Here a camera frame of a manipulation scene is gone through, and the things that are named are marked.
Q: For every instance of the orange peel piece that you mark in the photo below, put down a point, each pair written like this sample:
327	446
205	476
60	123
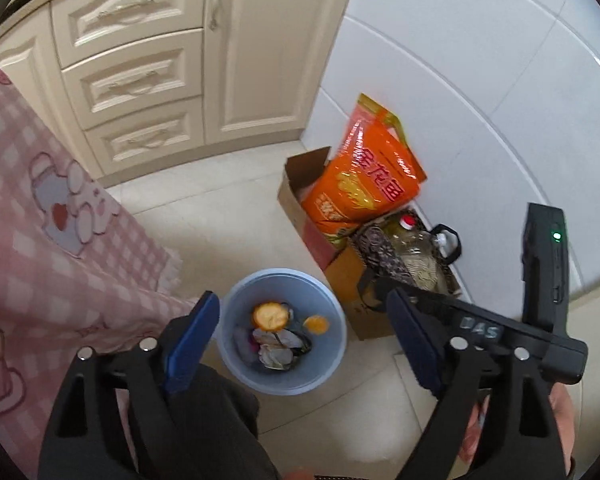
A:
315	324

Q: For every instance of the orange rice bag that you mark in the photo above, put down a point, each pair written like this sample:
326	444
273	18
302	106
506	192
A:
365	185

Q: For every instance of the wide cream cabinet door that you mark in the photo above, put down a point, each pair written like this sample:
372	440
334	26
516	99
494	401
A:
275	50

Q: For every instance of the person's leg in dark trousers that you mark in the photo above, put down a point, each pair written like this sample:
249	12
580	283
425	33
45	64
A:
215	420

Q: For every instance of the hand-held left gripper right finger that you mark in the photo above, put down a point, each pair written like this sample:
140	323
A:
415	345

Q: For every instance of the narrow cream cabinet door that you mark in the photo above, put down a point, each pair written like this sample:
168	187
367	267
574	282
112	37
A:
25	50

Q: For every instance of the light blue plastic bin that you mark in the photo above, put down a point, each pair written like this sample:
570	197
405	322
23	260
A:
240	300

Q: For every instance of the dark wrapper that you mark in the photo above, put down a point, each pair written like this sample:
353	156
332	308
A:
300	342

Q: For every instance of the person's right hand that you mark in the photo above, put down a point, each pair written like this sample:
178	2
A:
562	420

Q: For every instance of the cream kitchen cabinet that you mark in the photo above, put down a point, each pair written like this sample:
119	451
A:
205	152

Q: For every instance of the crumpled white paper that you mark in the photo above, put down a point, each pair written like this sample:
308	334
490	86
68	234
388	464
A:
275	357

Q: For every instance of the brown cardboard box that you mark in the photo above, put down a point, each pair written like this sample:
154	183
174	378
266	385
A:
347	280

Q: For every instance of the cooking oil bottle red cap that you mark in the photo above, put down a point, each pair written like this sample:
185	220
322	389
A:
415	245

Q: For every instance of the pink checked tablecloth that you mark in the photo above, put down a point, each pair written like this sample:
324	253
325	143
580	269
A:
30	260

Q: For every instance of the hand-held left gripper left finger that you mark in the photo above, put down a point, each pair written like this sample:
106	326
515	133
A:
190	345

